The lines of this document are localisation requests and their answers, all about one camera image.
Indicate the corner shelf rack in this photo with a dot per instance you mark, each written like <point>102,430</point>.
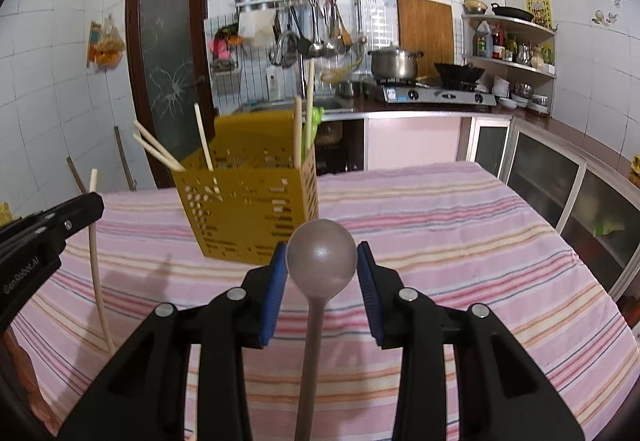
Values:
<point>515,51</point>

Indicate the pink striped tablecloth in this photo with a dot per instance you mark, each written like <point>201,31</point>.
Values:
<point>452,231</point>

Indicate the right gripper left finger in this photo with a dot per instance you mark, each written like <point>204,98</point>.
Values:
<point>141,393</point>

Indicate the black wok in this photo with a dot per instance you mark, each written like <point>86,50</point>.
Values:
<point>459,77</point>

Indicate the yellow perforated utensil basket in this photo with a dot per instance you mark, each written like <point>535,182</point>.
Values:
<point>254,198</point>

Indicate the dark wooden glass door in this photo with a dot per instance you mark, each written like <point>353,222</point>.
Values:
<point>168,71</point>

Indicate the gas stove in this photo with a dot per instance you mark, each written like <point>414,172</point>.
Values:
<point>397,93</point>

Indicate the hanging plastic bag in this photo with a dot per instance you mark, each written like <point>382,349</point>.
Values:
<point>105,45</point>

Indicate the yellow wall poster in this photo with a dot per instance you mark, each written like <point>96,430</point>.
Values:
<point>541,10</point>

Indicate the wooden cutting board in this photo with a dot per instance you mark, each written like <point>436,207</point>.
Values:
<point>427,26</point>

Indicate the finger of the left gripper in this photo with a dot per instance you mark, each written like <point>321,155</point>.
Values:
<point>31,249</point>

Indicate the grey plastic spoon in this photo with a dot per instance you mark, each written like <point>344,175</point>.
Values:
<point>321,257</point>

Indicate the green handled fork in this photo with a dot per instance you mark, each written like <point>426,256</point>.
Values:
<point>315,121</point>

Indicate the steel cooking pot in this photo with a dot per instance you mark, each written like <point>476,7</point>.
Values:
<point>395,63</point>

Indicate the wall utensil rack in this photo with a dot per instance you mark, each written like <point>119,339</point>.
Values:
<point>259,50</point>

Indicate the kitchen counter cabinets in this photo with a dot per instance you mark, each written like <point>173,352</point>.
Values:
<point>580,187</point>

